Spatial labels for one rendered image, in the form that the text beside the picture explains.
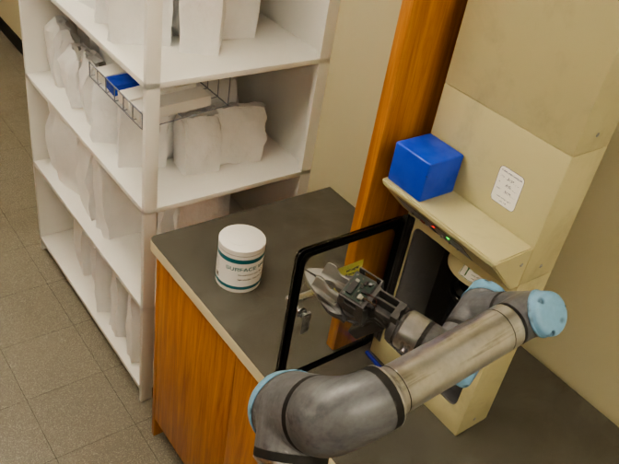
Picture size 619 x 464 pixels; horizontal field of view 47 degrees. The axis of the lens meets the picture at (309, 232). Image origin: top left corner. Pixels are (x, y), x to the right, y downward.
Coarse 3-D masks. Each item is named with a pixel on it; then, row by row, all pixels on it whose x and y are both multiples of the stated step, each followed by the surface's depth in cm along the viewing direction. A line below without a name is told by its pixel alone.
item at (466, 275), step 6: (450, 258) 161; (456, 258) 159; (450, 264) 160; (456, 264) 158; (462, 264) 157; (450, 270) 159; (456, 270) 158; (462, 270) 156; (468, 270) 155; (456, 276) 157; (462, 276) 156; (468, 276) 155; (474, 276) 155; (462, 282) 156; (468, 282) 155
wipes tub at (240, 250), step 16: (224, 240) 193; (240, 240) 194; (256, 240) 195; (224, 256) 193; (240, 256) 191; (256, 256) 193; (224, 272) 196; (240, 272) 194; (256, 272) 197; (224, 288) 199; (240, 288) 198
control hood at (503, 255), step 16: (400, 192) 146; (448, 192) 148; (416, 208) 144; (432, 208) 143; (448, 208) 143; (464, 208) 144; (448, 224) 139; (464, 224) 140; (480, 224) 140; (496, 224) 141; (464, 240) 135; (480, 240) 136; (496, 240) 137; (512, 240) 137; (480, 256) 133; (496, 256) 132; (512, 256) 133; (528, 256) 137; (496, 272) 133; (512, 272) 137; (512, 288) 141
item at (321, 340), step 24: (360, 240) 155; (384, 240) 161; (312, 264) 150; (336, 264) 155; (360, 264) 161; (384, 264) 167; (312, 312) 160; (312, 336) 166; (336, 336) 172; (288, 360) 165; (312, 360) 172
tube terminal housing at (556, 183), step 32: (448, 96) 144; (448, 128) 147; (480, 128) 140; (512, 128) 134; (480, 160) 142; (512, 160) 135; (544, 160) 130; (576, 160) 126; (480, 192) 144; (544, 192) 131; (576, 192) 134; (416, 224) 162; (512, 224) 139; (544, 224) 133; (544, 256) 142; (384, 352) 184; (512, 352) 161; (480, 384) 160; (448, 416) 170; (480, 416) 172
